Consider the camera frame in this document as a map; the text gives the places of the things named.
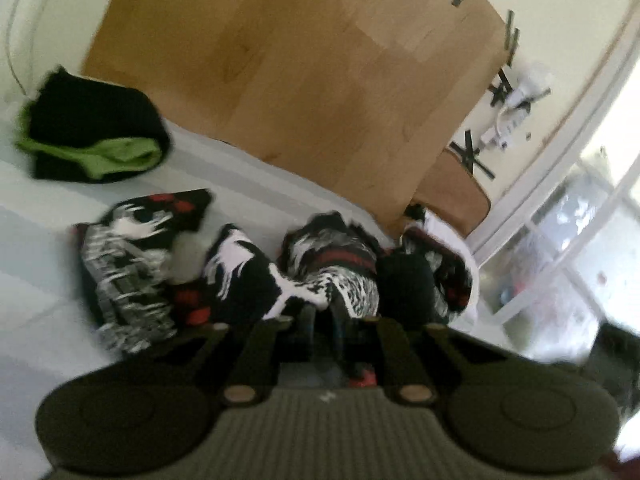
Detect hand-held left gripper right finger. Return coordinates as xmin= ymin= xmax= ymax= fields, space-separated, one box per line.
xmin=331 ymin=307 xmax=507 ymax=405

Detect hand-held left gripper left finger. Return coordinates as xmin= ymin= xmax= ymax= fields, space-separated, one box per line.
xmin=147 ymin=304 xmax=322 ymax=407

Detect white cloth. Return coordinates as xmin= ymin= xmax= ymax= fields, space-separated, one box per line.
xmin=402 ymin=207 xmax=482 ymax=322

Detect skeleton print black garment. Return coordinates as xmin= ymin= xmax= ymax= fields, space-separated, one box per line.
xmin=74 ymin=188 xmax=282 ymax=357

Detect brown wooden chair seat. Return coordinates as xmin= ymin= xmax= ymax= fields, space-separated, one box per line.
xmin=400 ymin=147 xmax=494 ymax=239

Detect crossed black tape on board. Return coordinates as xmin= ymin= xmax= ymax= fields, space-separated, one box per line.
xmin=448 ymin=129 xmax=497 ymax=182

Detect white framed glass door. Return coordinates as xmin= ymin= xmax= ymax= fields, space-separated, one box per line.
xmin=467 ymin=5 xmax=640 ymax=366

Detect large wooden board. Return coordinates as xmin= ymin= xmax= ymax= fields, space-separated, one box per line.
xmin=81 ymin=0 xmax=507 ymax=233

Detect black and green folded garment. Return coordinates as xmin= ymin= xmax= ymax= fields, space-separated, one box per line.
xmin=16 ymin=66 xmax=172 ymax=184

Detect paired black tape strips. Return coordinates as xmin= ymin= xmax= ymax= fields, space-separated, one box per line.
xmin=504 ymin=9 xmax=521 ymax=67

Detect black tape on wall device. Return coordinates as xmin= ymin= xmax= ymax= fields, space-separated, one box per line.
xmin=487 ymin=66 xmax=551 ymax=110

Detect white wall device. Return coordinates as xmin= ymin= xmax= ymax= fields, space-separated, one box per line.
xmin=479 ymin=61 xmax=554 ymax=152

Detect grey cable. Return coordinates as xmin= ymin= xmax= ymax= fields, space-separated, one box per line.
xmin=4 ymin=0 xmax=58 ymax=97

